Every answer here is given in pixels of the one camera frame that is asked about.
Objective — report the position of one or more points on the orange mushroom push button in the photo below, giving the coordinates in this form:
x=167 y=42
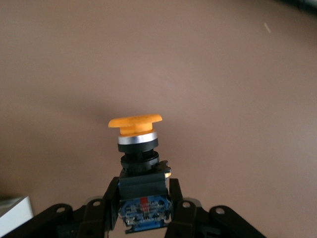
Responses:
x=138 y=148

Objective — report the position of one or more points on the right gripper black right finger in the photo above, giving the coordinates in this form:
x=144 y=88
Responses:
x=188 y=220

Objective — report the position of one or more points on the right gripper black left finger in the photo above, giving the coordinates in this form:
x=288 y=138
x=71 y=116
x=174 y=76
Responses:
x=99 y=218

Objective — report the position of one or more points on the white drawer cabinet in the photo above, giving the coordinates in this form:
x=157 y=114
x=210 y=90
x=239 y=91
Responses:
x=12 y=218

